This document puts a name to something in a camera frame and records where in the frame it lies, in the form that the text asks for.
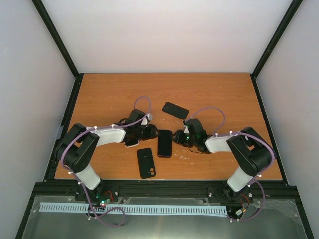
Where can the white phone case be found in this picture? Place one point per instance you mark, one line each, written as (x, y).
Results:
(132, 144)

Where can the light blue cable duct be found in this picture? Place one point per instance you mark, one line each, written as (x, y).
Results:
(141, 210)

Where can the black phone case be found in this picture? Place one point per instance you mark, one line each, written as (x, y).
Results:
(175, 110)
(164, 144)
(146, 163)

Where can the black phone case top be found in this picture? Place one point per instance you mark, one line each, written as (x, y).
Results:
(164, 144)

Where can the black frame post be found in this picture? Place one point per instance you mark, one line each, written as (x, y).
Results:
(287, 18)
(44, 15)

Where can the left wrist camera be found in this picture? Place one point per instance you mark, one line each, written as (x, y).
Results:
(146, 120)

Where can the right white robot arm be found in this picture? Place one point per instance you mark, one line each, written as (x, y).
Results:
(252, 153)

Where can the right black frame post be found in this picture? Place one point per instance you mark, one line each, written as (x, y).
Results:
(287, 18)

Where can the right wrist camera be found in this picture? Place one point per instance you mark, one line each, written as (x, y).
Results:
(186, 128)

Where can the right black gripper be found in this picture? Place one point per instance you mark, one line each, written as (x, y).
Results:
(178, 139)

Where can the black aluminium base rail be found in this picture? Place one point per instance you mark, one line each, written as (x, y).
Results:
(213, 191)

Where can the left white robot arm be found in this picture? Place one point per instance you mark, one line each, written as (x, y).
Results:
(76, 149)

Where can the small green circuit board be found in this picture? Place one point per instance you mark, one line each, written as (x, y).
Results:
(105, 202)

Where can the black phone case front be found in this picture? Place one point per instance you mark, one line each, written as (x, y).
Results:
(146, 163)

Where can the left black frame post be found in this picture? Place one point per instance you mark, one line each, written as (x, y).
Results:
(44, 15)

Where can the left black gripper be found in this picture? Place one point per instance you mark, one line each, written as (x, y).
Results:
(150, 133)

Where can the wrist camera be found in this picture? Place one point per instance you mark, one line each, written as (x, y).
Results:
(146, 120)
(186, 128)

